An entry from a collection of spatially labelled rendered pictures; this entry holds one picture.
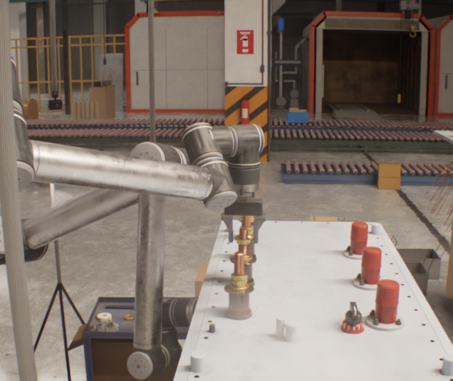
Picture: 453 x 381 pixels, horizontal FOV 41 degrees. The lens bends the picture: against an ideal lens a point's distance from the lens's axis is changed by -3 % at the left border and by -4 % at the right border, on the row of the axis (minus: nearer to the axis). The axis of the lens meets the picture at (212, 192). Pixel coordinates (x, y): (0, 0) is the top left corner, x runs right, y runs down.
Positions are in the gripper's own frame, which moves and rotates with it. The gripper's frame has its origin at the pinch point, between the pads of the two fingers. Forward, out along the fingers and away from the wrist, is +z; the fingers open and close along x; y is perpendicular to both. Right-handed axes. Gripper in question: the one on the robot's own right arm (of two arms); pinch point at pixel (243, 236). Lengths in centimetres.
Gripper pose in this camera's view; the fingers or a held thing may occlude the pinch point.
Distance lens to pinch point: 217.3
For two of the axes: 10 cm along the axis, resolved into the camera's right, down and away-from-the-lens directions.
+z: 0.1, 9.8, 2.2
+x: -9.9, -0.2, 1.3
